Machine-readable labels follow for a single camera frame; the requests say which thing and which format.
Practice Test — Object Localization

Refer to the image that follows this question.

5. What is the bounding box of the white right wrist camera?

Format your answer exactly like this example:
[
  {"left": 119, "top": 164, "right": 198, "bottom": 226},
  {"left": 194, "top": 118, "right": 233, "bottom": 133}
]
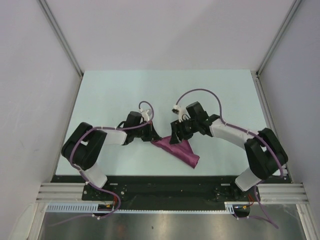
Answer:
[{"left": 171, "top": 104, "right": 188, "bottom": 123}]

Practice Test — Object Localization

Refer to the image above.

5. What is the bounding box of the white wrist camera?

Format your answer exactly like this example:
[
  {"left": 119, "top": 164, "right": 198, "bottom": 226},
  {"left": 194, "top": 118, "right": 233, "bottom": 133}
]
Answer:
[
  {"left": 171, "top": 104, "right": 188, "bottom": 123},
  {"left": 139, "top": 108, "right": 152, "bottom": 122}
]

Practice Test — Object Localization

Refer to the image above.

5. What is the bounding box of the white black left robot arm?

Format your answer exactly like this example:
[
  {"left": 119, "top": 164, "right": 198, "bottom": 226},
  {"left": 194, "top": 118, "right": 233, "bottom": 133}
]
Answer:
[{"left": 61, "top": 109, "right": 162, "bottom": 200}]

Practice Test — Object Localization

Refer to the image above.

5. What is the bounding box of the light blue cable duct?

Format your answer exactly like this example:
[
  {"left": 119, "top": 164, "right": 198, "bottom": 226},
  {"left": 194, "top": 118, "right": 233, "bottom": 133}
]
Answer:
[{"left": 46, "top": 201, "right": 254, "bottom": 215}]

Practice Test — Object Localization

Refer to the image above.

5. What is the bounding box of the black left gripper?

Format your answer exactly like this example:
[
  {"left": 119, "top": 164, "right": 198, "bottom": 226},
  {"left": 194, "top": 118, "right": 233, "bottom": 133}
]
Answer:
[{"left": 133, "top": 120, "right": 161, "bottom": 142}]

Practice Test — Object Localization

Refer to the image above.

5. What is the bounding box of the aluminium frame post right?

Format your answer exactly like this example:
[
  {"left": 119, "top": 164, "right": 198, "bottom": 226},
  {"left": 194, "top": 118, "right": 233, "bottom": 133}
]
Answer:
[{"left": 254, "top": 0, "right": 303, "bottom": 77}]

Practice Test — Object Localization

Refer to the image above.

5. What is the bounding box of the aluminium frame post left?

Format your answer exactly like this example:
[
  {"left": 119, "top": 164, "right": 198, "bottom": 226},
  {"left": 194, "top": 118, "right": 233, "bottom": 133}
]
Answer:
[{"left": 36, "top": 0, "right": 84, "bottom": 77}]

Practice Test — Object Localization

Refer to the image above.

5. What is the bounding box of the purple satin napkin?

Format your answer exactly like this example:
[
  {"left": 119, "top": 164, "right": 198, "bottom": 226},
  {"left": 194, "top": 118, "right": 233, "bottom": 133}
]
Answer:
[{"left": 151, "top": 136, "right": 200, "bottom": 169}]

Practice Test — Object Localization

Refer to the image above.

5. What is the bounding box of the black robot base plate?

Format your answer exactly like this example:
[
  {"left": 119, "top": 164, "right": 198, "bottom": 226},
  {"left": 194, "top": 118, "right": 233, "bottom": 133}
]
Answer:
[{"left": 49, "top": 175, "right": 261, "bottom": 212}]

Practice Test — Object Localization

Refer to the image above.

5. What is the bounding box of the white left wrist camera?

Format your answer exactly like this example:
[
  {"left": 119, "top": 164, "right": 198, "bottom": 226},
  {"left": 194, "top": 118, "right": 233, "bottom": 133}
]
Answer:
[{"left": 139, "top": 108, "right": 152, "bottom": 122}]

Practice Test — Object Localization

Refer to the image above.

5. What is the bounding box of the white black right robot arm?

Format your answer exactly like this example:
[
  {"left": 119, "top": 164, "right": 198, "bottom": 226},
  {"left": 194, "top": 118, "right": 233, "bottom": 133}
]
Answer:
[{"left": 169, "top": 101, "right": 288, "bottom": 201}]

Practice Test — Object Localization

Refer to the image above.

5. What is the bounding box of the aluminium frame rail front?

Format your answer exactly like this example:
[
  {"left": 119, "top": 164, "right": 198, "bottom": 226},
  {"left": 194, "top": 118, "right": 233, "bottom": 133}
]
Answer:
[{"left": 36, "top": 183, "right": 309, "bottom": 204}]

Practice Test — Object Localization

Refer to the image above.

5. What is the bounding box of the aluminium frame post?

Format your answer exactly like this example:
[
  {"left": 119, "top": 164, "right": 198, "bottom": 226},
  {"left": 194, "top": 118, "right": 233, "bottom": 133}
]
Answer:
[
  {"left": 254, "top": 0, "right": 303, "bottom": 77},
  {"left": 36, "top": 0, "right": 84, "bottom": 77}
]

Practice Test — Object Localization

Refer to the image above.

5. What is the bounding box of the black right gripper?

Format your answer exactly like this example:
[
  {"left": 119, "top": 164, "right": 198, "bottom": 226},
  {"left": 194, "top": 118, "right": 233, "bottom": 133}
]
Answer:
[{"left": 169, "top": 117, "right": 199, "bottom": 145}]

